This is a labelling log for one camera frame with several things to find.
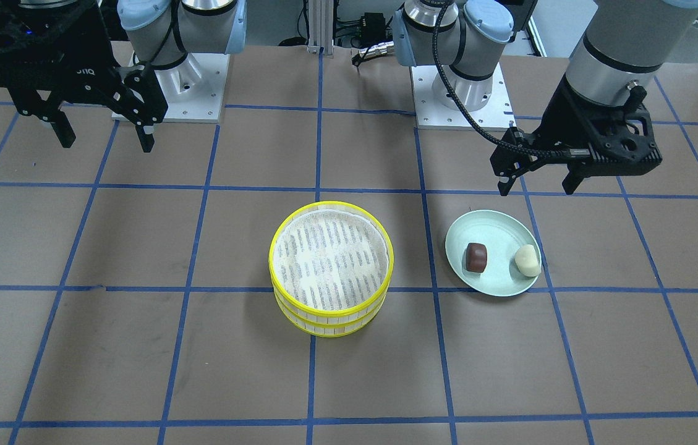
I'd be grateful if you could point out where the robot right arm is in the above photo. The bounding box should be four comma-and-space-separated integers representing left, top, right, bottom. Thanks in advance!
0, 1, 247, 153

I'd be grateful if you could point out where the white bun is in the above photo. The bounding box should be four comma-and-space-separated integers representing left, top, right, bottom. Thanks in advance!
514, 244, 542, 277

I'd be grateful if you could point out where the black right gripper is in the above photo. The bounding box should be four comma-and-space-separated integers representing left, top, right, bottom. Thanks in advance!
0, 1, 168, 154

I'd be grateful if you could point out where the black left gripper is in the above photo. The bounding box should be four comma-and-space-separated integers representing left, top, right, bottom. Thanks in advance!
490, 78, 663, 197

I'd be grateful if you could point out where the yellow steamer layer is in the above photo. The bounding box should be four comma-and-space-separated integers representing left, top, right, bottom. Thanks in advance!
268, 201, 396, 316
273, 290, 386, 337

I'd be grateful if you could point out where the aluminium frame post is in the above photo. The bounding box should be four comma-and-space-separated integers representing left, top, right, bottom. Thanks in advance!
305, 0, 335, 58

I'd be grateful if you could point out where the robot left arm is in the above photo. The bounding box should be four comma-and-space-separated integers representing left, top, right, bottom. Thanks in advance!
392, 1, 698, 195

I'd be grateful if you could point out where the brown bun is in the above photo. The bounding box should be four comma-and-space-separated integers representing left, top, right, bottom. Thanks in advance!
464, 242, 489, 274

